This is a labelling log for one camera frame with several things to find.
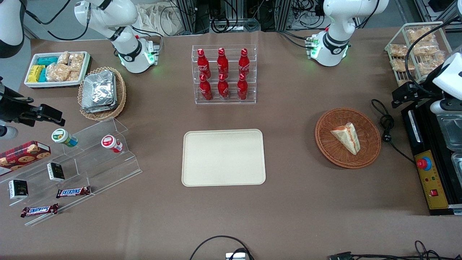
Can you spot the small black box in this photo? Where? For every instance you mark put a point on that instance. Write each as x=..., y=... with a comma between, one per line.
x=56, y=172
x=18, y=189

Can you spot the triangle sandwich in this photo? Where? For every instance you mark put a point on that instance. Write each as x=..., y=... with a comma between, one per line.
x=348, y=139

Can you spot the clear acrylic bottle rack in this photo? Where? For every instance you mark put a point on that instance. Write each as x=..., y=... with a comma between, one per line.
x=231, y=103

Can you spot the white cloth bag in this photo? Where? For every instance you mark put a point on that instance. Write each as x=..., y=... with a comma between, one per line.
x=158, y=20

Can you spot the beige plastic tray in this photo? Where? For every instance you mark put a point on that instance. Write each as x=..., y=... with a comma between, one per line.
x=223, y=157

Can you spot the red rocker switch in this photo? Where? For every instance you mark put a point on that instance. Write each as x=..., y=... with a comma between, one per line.
x=434, y=192

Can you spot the white snack tray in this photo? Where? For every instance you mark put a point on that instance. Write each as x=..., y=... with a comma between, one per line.
x=54, y=84

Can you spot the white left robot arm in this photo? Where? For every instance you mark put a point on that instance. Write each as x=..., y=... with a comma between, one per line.
x=335, y=36

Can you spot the brown wicker basket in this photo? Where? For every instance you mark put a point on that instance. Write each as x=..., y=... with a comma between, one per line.
x=332, y=151

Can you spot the red cola bottle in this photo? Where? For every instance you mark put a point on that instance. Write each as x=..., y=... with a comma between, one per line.
x=206, y=90
x=222, y=63
x=203, y=65
x=244, y=63
x=223, y=89
x=242, y=89

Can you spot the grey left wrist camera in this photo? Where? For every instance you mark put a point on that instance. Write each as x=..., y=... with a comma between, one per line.
x=442, y=107

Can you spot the black machine with yellow panel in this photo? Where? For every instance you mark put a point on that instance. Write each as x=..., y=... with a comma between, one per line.
x=440, y=202

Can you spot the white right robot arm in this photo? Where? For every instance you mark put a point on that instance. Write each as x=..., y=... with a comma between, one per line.
x=122, y=14

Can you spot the small grey device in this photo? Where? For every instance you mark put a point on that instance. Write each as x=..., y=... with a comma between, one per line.
x=236, y=256

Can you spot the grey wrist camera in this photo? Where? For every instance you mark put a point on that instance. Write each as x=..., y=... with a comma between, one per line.
x=8, y=132
x=442, y=107

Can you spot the red tartan cookie box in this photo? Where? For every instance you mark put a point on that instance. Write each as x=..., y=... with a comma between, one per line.
x=21, y=157

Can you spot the metal food container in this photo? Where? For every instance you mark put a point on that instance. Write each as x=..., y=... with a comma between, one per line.
x=451, y=131
x=457, y=166

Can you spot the green lidded cup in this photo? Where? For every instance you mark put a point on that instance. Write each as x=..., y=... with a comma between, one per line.
x=62, y=136

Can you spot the clear rice cracker pack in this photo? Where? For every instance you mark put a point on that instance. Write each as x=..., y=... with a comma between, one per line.
x=57, y=73
x=73, y=76
x=76, y=61
x=63, y=57

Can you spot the light wicker basket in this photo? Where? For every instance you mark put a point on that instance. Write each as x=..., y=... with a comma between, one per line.
x=121, y=94

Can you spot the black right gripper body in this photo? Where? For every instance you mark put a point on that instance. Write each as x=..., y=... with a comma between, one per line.
x=10, y=108

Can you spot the silver foil packet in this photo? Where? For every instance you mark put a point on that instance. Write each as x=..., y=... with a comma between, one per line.
x=98, y=88
x=99, y=109

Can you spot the teal snack pack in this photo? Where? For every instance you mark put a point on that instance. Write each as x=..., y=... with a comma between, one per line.
x=47, y=61
x=43, y=75

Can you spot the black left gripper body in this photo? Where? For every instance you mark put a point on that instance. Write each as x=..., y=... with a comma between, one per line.
x=423, y=90

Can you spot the red lidded cup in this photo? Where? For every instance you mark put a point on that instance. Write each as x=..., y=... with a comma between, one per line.
x=109, y=142

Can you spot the clear acrylic stepped display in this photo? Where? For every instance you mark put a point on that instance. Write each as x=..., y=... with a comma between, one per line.
x=108, y=169

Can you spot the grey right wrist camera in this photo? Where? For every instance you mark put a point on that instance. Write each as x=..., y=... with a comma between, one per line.
x=8, y=132

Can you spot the bagged pastry pack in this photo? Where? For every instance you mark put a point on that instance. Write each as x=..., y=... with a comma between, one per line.
x=426, y=48
x=419, y=35
x=398, y=50
x=429, y=66
x=400, y=65
x=402, y=83

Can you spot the Snickers chocolate bar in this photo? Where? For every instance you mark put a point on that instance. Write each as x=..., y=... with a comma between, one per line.
x=73, y=192
x=39, y=210

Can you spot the yellow snack pack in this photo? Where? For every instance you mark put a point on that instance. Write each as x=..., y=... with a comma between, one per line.
x=35, y=73

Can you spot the red emergency stop button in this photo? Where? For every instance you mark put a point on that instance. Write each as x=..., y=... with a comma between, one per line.
x=424, y=163

